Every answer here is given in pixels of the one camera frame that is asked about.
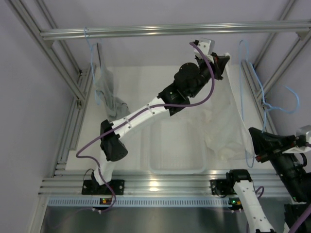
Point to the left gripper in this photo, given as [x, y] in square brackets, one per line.
[218, 65]

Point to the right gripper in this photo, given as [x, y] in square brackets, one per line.
[273, 142]

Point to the white tank top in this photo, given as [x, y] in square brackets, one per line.
[224, 130]

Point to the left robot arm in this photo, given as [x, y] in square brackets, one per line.
[138, 121]

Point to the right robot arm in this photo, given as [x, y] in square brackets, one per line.
[287, 155]

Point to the blue hanger with grey shirt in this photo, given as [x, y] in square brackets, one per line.
[92, 48]

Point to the white plastic basket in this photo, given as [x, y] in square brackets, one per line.
[175, 146]

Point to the grey shirt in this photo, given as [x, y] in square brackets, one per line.
[115, 107]

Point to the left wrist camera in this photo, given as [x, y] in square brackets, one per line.
[206, 46]

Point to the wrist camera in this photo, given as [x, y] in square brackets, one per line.
[302, 144]
[206, 46]

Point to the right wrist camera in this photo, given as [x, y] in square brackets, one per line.
[302, 144]

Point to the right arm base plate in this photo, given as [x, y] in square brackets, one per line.
[221, 188]

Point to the aluminium frame top rail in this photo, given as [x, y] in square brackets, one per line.
[178, 29]

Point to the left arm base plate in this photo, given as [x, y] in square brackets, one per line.
[91, 188]

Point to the aluminium frame left posts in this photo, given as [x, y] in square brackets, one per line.
[33, 98]

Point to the aluminium front rail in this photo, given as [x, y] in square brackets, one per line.
[147, 184]

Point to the white cable duct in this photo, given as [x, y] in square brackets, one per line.
[138, 202]

